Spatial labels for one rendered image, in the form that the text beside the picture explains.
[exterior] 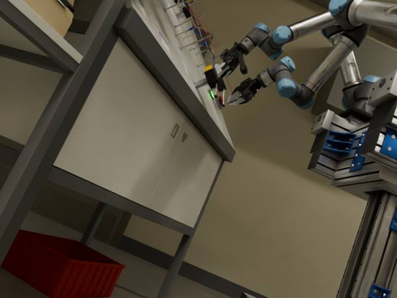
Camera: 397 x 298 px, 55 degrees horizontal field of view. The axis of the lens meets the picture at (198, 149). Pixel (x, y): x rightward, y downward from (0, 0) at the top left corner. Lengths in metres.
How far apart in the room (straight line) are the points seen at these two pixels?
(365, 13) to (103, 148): 1.11
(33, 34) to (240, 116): 2.94
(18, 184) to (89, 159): 0.27
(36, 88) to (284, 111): 2.94
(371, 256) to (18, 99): 1.27
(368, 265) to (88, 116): 1.09
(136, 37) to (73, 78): 0.25
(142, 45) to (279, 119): 2.73
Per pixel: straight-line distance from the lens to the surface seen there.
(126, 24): 1.08
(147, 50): 1.17
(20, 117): 1.13
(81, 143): 1.10
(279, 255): 3.65
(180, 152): 1.59
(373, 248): 1.56
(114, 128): 1.19
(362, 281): 1.55
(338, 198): 3.86
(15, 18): 0.84
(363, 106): 1.92
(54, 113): 0.94
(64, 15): 0.97
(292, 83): 1.71
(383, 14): 1.63
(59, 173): 1.07
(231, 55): 1.97
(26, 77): 1.19
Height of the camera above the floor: 0.39
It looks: 11 degrees up
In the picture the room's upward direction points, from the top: 24 degrees clockwise
